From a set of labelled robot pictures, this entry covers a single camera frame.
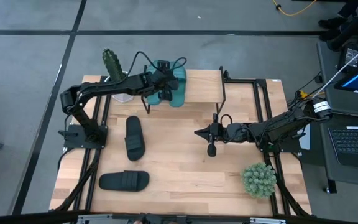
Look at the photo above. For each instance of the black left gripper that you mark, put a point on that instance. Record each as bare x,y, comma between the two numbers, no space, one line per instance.
162,81

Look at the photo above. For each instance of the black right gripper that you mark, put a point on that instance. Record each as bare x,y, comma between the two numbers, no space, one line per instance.
232,132

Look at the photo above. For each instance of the teal rubber slide sandal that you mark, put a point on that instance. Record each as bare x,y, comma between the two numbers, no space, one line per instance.
154,100
180,96

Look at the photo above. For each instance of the black rubber slide sandal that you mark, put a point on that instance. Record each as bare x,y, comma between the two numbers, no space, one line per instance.
123,181
134,146

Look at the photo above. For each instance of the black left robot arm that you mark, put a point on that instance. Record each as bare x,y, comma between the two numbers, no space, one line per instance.
110,85

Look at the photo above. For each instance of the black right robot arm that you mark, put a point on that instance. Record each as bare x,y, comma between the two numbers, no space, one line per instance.
278,124

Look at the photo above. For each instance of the white hexagonal plant pot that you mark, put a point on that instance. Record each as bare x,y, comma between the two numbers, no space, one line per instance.
123,98

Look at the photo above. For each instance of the round pale green succulent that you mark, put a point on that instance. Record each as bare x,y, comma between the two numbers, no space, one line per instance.
258,180

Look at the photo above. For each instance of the black laptop keyboard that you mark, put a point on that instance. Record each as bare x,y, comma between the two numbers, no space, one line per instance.
353,140

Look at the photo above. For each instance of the black power adapter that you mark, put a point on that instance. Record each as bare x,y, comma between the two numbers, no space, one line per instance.
350,57

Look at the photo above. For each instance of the person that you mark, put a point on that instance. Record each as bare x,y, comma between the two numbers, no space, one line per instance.
331,23

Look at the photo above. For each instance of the wooden shelf black metal frame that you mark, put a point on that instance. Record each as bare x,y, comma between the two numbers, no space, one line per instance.
204,87

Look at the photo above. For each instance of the black table frame rails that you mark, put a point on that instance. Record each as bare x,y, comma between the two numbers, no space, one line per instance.
97,109
244,81

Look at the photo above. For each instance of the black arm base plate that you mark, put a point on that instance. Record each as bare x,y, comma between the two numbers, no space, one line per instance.
291,146
73,141

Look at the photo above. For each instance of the silver metal bracket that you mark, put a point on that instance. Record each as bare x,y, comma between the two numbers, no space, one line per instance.
98,220
267,221

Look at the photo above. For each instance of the black overhead rig frame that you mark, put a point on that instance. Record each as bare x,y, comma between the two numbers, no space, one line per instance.
11,219

